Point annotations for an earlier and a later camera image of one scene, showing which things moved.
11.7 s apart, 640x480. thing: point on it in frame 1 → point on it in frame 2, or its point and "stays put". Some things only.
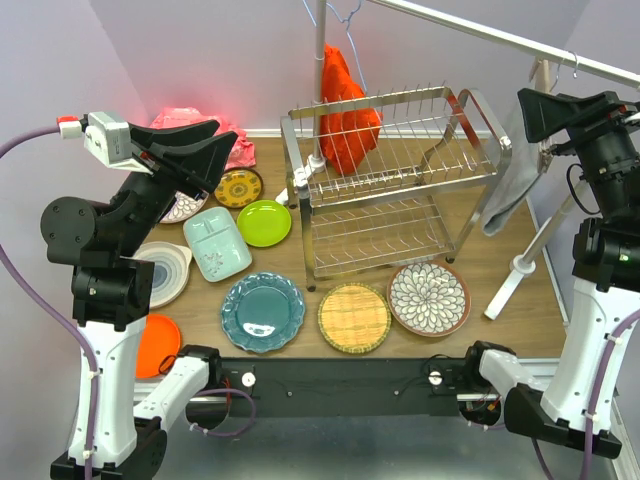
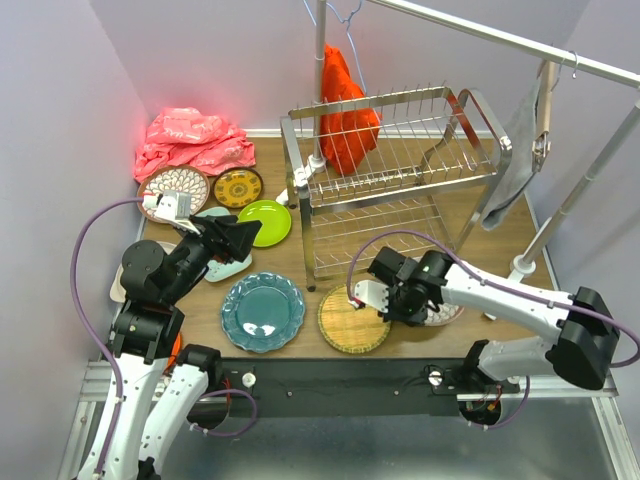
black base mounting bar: (337, 387) stays put
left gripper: (200, 162) → (233, 238)
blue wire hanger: (347, 31) stays put
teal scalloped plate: (263, 312) stays put
